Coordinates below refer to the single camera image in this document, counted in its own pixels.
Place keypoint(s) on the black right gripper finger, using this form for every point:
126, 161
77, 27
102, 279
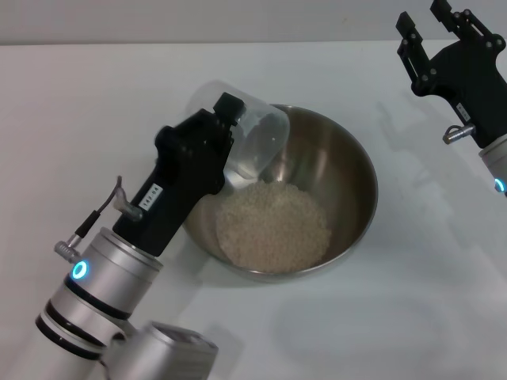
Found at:
406, 23
477, 27

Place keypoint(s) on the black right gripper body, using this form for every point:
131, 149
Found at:
471, 79

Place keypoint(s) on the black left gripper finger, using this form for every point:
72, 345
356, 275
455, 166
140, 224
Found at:
229, 107
272, 118

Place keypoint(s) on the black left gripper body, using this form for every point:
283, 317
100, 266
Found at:
178, 178

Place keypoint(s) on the clear plastic measuring cup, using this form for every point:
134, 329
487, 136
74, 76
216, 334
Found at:
261, 150

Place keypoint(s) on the stainless steel mixing bowl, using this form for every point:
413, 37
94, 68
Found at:
340, 178

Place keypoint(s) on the white rice grains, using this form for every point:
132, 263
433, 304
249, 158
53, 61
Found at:
273, 229

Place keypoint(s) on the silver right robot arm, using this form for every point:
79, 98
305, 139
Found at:
497, 162

